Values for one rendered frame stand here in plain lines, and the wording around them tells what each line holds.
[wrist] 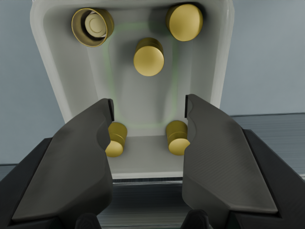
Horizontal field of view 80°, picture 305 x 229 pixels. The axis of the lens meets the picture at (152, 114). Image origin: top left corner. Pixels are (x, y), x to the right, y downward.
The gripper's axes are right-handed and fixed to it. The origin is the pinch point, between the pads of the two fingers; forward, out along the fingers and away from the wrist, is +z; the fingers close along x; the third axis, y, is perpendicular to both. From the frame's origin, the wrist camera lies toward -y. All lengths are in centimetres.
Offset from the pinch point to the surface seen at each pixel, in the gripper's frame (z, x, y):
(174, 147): 8.9, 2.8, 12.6
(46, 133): 15.3, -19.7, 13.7
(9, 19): 15.3, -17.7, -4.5
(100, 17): 11.3, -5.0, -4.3
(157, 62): 8.9, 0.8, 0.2
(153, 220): 3.2, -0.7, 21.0
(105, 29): 11.3, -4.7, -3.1
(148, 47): 8.9, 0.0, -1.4
